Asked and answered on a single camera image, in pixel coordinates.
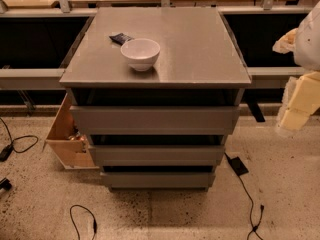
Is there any black cable loop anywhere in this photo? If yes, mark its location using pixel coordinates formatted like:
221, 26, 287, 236
69, 204, 98, 240

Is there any grey drawer cabinet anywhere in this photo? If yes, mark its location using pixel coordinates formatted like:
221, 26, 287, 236
59, 6, 253, 192

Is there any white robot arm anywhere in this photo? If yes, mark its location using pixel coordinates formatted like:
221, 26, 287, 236
272, 2, 320, 136

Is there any grey drawer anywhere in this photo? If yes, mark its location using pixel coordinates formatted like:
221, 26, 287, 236
70, 106, 239, 135
89, 145, 225, 166
100, 172, 215, 189

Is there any black left floor cable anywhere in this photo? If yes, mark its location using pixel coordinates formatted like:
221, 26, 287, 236
0, 117, 40, 162

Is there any white ceramic bowl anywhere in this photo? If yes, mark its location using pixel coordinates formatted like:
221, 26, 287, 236
120, 38, 160, 71

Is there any grey bottom drawer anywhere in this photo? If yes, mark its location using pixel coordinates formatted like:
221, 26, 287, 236
100, 172, 215, 189

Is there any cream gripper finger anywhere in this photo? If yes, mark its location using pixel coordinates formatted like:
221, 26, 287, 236
276, 71, 320, 132

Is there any dark blue snack packet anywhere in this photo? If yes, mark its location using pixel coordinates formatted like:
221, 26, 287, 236
110, 33, 133, 45

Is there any grey top drawer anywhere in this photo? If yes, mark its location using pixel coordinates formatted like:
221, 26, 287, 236
70, 106, 239, 135

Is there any black object at left edge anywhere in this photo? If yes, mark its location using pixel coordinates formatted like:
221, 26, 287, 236
0, 178, 12, 194

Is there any open cardboard box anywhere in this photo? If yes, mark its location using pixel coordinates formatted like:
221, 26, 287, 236
46, 96, 97, 169

